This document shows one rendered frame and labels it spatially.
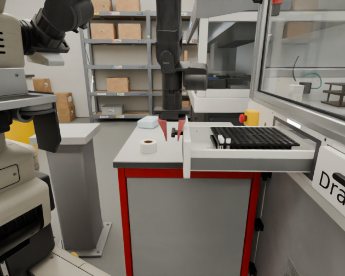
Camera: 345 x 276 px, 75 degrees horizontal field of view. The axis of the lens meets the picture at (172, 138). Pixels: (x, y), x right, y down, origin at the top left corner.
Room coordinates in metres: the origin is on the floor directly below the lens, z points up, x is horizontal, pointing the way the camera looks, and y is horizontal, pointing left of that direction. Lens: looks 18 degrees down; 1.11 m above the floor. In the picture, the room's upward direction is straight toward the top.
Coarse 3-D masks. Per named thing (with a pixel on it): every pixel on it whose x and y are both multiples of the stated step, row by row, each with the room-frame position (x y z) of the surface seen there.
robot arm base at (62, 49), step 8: (40, 8) 0.64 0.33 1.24; (40, 16) 0.63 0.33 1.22; (32, 24) 0.64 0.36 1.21; (40, 24) 0.63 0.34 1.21; (48, 24) 0.63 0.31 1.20; (40, 32) 0.63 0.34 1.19; (48, 32) 0.64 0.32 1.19; (56, 32) 0.65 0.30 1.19; (64, 32) 0.67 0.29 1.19; (40, 40) 0.64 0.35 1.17; (48, 40) 0.64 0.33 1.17; (56, 40) 0.65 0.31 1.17; (64, 40) 0.73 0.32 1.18; (32, 48) 0.62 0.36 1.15; (40, 48) 0.64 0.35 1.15; (48, 48) 0.66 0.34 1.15; (56, 48) 0.68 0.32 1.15; (64, 48) 0.70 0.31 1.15
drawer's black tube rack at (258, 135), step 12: (228, 132) 0.70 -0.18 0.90; (240, 132) 0.70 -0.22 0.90; (252, 132) 0.70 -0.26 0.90; (264, 132) 0.70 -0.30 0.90; (276, 132) 0.70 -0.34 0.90; (216, 144) 0.67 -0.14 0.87; (228, 144) 0.59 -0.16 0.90; (240, 144) 0.59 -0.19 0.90; (252, 144) 0.59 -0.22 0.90; (264, 144) 0.59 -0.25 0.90; (276, 144) 0.59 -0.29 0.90; (288, 144) 0.58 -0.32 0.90
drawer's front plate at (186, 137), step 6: (186, 120) 0.74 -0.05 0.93; (186, 126) 0.66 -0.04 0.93; (186, 132) 0.61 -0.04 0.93; (186, 138) 0.55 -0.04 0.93; (186, 144) 0.54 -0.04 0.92; (186, 150) 0.54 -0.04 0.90; (186, 156) 0.54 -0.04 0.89; (186, 162) 0.54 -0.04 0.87; (186, 168) 0.54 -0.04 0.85; (186, 174) 0.54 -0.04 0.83
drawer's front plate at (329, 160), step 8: (320, 152) 0.49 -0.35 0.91; (328, 152) 0.47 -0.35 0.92; (336, 152) 0.45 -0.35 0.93; (320, 160) 0.49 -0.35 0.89; (328, 160) 0.46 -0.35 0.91; (336, 160) 0.44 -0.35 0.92; (344, 160) 0.42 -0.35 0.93; (320, 168) 0.48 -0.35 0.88; (328, 168) 0.46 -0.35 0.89; (336, 168) 0.43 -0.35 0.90; (344, 168) 0.41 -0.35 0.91; (320, 176) 0.48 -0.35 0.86; (312, 184) 0.50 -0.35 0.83; (336, 184) 0.42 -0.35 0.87; (320, 192) 0.46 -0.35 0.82; (328, 192) 0.44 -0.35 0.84; (336, 192) 0.42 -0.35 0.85; (328, 200) 0.43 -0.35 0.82; (336, 200) 0.41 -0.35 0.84; (336, 208) 0.41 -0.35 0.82; (344, 208) 0.39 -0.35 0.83
